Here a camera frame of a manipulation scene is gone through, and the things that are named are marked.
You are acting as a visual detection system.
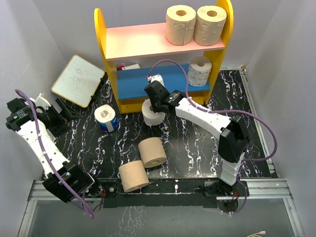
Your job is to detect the red white box behind shelf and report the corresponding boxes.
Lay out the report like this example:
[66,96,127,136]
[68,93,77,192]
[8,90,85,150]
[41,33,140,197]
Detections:
[117,64,140,71]

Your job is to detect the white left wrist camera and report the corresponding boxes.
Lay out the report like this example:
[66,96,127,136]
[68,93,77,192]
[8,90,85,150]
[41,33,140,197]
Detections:
[34,93,51,110]

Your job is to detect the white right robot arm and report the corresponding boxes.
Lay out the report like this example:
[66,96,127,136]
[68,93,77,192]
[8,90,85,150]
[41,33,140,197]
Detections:
[144,81,250,196]

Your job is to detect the black marble table mat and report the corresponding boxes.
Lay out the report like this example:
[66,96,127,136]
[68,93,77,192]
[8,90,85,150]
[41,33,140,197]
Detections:
[55,69,271,179]

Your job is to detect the white patterned paper roll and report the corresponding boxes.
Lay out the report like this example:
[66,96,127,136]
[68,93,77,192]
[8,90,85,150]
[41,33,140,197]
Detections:
[188,56,212,87]

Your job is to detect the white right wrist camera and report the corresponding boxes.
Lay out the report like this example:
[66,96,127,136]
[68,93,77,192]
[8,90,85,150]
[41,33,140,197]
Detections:
[147,74,164,86]

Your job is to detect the yellow pink blue shelf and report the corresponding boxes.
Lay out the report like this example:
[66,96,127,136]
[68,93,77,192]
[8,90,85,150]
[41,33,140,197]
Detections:
[94,0,234,114]

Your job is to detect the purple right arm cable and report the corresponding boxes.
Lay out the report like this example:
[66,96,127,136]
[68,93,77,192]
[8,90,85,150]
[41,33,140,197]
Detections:
[148,60,277,214]

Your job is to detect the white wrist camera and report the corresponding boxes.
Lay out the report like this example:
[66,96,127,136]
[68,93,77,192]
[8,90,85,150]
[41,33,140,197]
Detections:
[147,74,164,86]
[34,93,51,110]

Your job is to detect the brown paper roll front edge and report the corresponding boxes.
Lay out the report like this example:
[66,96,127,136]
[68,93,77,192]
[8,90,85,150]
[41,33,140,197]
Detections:
[118,160,149,193]

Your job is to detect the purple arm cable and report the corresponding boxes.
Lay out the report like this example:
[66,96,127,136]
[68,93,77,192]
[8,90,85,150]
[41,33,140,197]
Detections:
[148,60,277,214]
[14,89,96,220]

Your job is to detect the blue wrapped white paper roll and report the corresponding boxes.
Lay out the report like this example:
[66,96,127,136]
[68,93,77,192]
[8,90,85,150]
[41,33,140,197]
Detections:
[94,104,119,133]

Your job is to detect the small whiteboard with wooden frame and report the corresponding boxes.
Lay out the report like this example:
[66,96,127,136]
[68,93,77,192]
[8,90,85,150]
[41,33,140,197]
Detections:
[51,55,105,108]

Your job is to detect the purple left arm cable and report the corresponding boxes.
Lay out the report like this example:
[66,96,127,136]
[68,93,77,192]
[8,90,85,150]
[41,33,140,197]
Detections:
[14,89,96,220]

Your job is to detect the brown paper roll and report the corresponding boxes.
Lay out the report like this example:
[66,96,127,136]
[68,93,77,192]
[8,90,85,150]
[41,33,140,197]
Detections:
[166,5,196,45]
[194,5,227,46]
[138,137,167,168]

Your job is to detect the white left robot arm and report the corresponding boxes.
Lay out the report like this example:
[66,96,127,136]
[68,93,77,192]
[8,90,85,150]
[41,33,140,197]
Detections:
[5,96,102,203]

